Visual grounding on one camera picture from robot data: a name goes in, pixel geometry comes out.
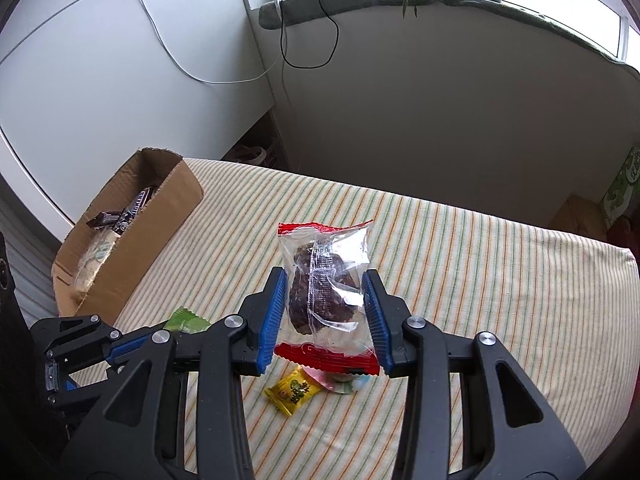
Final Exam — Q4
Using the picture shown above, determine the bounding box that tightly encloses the white wardrobe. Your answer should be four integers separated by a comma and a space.
0, 0, 277, 241

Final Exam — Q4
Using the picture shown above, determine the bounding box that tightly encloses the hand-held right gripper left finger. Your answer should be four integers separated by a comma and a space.
65, 266, 289, 480

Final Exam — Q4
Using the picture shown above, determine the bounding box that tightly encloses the clear red-edged snack packet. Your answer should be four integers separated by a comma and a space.
276, 219, 381, 377

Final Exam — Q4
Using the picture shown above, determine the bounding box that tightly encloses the small dark chocolate bar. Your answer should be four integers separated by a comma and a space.
86, 211, 123, 231

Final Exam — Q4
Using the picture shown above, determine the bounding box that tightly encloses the pink white candy wrapper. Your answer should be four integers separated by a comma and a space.
305, 367, 371, 396

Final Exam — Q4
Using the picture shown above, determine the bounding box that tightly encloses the brown cardboard box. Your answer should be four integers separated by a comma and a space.
51, 147, 205, 318

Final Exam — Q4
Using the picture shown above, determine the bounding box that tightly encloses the brown cardboard carton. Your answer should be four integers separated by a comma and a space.
547, 195, 608, 241

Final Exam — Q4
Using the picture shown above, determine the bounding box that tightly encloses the beige snack packet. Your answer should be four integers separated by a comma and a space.
75, 227, 121, 293

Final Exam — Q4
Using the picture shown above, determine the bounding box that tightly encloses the green printed carton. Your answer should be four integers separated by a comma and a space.
601, 146, 640, 233

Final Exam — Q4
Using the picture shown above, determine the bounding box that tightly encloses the white cable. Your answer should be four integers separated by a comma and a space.
132, 0, 283, 84

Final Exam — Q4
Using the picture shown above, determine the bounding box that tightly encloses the small green snack packet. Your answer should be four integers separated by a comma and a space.
162, 306, 213, 335

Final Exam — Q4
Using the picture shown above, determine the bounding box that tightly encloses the black cable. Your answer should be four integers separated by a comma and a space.
277, 0, 343, 70

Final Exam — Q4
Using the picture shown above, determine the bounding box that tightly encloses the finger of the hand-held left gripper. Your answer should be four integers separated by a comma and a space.
45, 360, 126, 411
29, 314, 167, 368

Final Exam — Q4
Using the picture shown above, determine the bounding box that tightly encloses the yellow candy packet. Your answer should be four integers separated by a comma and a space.
264, 365, 323, 417

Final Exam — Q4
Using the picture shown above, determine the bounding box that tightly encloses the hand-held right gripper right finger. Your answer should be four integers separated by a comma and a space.
361, 269, 588, 480

